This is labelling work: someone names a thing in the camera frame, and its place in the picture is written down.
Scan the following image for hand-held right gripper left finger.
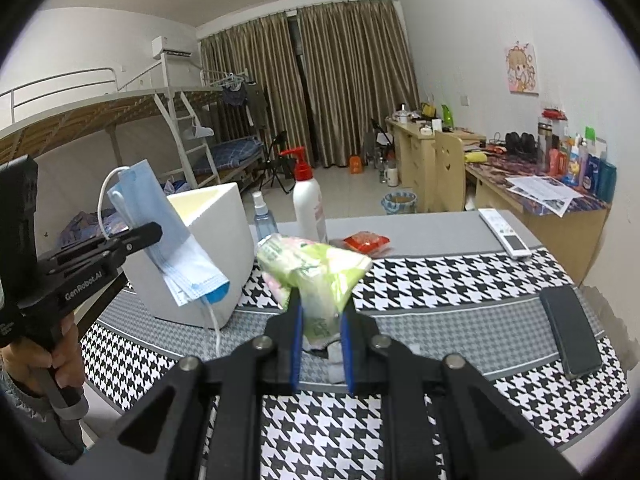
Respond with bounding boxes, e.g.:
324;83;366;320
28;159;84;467
75;287;305;480

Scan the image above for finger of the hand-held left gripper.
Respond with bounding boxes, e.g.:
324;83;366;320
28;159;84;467
37;223;164;286

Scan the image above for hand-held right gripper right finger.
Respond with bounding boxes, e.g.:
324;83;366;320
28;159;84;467
341;305;583;480

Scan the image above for blue face mask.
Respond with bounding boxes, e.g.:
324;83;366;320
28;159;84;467
98;160;232;356

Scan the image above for green tissue packet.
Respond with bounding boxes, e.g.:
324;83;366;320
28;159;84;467
256;233;373;351

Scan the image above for white foam box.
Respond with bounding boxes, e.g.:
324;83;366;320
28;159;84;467
122;182;257;332

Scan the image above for person's left forearm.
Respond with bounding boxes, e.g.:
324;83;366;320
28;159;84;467
0;367;86;463

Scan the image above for person's left hand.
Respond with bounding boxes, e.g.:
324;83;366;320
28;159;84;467
0;320;85;386

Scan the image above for white bunk ladder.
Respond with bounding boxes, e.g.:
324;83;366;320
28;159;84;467
155;91;221;188

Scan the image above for red snack packet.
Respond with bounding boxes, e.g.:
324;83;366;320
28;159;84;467
343;231;392;255

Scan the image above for white metal bunk bed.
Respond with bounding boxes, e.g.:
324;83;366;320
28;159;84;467
0;67;266;196

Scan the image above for blue plaid mattress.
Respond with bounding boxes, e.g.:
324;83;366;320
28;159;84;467
192;139;263;173

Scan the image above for blue spray bottle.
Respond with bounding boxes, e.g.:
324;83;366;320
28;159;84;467
251;191;277;241

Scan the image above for houndstooth table cloth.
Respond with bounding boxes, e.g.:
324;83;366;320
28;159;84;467
80;247;628;480

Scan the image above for white pump bottle red cap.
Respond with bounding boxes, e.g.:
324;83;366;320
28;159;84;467
279;146;328;246

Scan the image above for black folding chair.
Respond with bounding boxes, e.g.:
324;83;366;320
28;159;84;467
265;131;296;193
369;119;396;161

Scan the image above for hanging dark clothes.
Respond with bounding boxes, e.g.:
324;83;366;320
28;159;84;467
220;80;271;128

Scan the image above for brown curtain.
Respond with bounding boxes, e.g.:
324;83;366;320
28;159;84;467
199;12;313;168
295;0;421;168

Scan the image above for white air conditioner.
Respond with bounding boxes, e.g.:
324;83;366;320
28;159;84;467
151;36;193;58

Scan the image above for white remote control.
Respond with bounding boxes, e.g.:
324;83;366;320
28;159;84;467
477;208;531;260

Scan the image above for wooden desk with drawers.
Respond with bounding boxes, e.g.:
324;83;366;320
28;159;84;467
385;115;486;201

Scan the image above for wooden chair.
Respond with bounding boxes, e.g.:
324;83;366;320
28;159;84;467
432;130;468;213

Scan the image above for black smartphone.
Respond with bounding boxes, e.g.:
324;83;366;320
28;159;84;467
539;286;603;380

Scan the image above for wooden desk patterned top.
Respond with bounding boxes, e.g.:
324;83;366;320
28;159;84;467
465;152;611;281

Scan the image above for printed paper sheet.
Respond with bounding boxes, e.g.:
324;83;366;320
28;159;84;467
505;174;583;217

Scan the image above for black speakers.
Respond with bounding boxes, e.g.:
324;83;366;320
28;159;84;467
505;131;537;157

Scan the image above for row of toiletry bottles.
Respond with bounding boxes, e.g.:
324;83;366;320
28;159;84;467
537;107;618;201

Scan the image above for cartoon wall poster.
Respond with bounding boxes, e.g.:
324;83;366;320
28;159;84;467
505;42;540;95

